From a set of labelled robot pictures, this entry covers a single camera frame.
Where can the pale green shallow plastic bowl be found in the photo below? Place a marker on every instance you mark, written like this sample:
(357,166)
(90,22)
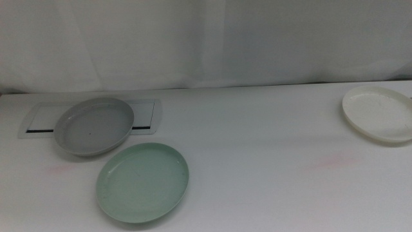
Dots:
(141,183)

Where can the grey shallow plastic bowl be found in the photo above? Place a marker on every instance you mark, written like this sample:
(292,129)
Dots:
(93,129)

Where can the white fabric backdrop curtain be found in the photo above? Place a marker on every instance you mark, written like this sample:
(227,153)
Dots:
(206,42)

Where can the white shallow plastic bowl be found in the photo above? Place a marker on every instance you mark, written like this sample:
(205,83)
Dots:
(376,112)

